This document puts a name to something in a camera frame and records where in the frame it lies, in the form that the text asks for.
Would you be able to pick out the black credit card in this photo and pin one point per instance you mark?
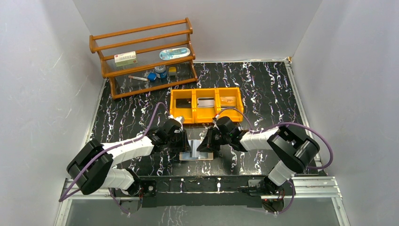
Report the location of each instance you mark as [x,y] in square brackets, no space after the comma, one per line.
[184,103]

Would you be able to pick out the yellow small box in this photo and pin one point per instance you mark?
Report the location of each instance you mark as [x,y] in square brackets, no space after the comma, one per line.
[172,71]

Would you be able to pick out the white tube stick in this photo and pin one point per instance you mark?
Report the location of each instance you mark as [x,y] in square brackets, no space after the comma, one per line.
[138,78]

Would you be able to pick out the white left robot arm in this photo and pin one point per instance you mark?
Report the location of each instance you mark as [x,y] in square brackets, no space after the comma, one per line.
[94,167]

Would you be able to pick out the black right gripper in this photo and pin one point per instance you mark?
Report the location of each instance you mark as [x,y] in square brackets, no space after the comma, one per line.
[206,145]

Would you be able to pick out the oval blue blister pack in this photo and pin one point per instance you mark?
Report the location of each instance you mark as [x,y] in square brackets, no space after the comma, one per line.
[174,53]

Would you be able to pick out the silver credit card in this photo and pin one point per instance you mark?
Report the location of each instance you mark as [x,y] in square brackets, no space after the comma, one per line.
[205,102]

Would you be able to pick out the wooden shelf rack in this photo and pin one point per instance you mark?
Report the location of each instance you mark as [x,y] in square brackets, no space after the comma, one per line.
[147,42]

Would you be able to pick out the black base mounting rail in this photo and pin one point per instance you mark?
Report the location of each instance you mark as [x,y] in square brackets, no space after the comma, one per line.
[205,191]

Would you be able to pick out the white medicine box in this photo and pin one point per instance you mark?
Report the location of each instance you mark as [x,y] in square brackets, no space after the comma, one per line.
[124,59]

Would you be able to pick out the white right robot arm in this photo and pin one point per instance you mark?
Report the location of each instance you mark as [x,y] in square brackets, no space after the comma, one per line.
[289,142]

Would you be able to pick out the blue small container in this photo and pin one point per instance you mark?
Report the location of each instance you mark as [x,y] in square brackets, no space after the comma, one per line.
[151,76]

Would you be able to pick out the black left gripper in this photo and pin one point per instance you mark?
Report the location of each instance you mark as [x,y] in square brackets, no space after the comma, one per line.
[180,141]

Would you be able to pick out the yellow three-compartment plastic bin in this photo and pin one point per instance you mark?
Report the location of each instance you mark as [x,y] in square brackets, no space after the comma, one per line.
[196,115]

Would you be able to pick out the gold credit card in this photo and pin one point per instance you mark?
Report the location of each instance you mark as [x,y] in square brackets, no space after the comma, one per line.
[228,101]

